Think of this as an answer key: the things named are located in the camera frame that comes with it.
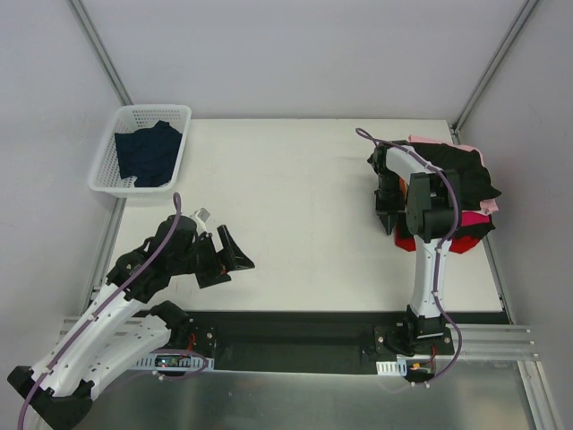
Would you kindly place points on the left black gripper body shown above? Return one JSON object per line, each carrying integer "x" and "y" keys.
{"x": 213, "y": 261}

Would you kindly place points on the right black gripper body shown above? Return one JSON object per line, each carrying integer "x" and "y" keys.
{"x": 389, "y": 211}

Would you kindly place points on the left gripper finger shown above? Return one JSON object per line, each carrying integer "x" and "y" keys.
{"x": 230, "y": 256}
{"x": 206, "y": 279}

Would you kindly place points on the red t shirt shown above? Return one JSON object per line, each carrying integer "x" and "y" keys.
{"x": 459, "y": 245}

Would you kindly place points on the magenta t shirt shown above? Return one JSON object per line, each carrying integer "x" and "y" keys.
{"x": 471, "y": 218}

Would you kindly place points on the pink t shirt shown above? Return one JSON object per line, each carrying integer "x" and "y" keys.
{"x": 488, "y": 206}

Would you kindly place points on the white plastic laundry basket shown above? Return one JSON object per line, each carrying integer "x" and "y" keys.
{"x": 104, "y": 175}

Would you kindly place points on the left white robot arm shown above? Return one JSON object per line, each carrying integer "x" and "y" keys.
{"x": 62, "y": 386}

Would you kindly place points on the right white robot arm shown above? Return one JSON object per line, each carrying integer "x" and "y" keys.
{"x": 426, "y": 196}

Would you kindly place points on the navy blue t shirt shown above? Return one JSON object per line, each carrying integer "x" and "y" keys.
{"x": 148, "y": 154}

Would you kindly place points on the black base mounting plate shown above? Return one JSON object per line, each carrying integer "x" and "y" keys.
{"x": 292, "y": 342}

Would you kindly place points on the left white cable duct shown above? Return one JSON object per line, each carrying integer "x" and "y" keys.
{"x": 171, "y": 363}

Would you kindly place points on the white cable duct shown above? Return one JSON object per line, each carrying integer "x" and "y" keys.
{"x": 171, "y": 363}
{"x": 392, "y": 368}

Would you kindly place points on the right white cable duct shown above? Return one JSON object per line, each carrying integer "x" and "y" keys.
{"x": 392, "y": 368}

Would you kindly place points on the aluminium frame rail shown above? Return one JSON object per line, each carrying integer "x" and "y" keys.
{"x": 483, "y": 340}

